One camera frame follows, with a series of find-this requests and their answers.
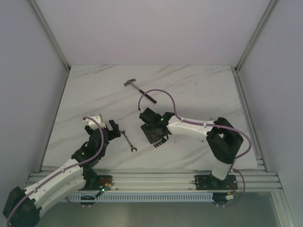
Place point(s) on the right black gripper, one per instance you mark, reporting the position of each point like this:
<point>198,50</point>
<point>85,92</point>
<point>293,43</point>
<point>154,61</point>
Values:
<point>151,137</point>

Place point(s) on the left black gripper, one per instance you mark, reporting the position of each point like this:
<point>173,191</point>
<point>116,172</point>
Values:
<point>110,133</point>

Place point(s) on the black fuse box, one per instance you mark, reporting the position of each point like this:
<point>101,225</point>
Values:
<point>160,142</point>

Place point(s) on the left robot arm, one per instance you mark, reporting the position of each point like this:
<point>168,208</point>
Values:
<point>25,207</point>

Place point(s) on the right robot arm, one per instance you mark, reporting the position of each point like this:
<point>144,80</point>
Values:
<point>221,137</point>

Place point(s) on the silver wrench centre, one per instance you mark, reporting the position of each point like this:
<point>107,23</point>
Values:
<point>133,148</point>

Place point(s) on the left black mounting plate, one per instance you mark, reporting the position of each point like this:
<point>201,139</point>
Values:
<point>97,182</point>

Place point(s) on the black mounting plate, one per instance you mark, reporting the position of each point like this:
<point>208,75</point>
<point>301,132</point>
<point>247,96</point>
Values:
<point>97,182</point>
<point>210,183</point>

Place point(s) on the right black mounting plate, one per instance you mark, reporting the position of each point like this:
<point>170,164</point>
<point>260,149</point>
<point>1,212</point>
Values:
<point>210,183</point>

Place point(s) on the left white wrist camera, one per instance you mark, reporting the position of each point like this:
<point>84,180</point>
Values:
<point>95,121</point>

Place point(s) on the claw hammer black handle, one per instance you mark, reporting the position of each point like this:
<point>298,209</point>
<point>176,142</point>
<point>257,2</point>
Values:
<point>131,82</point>

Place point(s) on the aluminium rail base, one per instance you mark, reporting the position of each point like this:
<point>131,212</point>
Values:
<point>181,180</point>

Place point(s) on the grey slotted cable duct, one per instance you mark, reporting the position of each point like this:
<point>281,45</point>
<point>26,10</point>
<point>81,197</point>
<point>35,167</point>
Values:
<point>82,197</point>

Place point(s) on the right aluminium frame post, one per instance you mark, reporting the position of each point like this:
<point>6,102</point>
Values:
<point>257,33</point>

